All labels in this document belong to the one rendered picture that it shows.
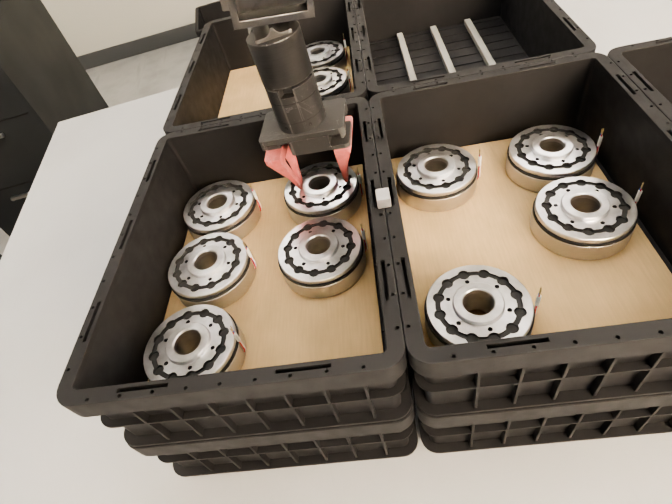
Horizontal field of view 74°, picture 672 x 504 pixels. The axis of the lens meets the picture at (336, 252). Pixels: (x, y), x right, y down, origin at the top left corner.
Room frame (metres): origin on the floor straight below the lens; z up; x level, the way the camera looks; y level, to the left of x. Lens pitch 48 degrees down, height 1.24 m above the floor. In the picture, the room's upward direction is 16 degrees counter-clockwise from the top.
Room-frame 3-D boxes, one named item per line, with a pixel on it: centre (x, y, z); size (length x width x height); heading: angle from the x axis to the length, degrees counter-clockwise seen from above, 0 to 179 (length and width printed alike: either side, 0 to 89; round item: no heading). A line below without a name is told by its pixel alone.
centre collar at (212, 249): (0.39, 0.16, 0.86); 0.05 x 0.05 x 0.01
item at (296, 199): (0.47, 0.00, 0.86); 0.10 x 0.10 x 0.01
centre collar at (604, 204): (0.31, -0.28, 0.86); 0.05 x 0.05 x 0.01
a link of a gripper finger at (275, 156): (0.48, 0.01, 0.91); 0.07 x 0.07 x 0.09; 75
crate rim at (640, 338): (0.32, -0.21, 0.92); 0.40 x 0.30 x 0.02; 170
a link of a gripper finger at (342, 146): (0.47, -0.03, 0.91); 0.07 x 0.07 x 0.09; 75
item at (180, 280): (0.39, 0.16, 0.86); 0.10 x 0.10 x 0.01
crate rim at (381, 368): (0.38, 0.08, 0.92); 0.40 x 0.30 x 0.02; 170
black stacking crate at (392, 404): (0.38, 0.08, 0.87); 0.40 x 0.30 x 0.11; 170
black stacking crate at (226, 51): (0.77, 0.01, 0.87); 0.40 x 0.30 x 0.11; 170
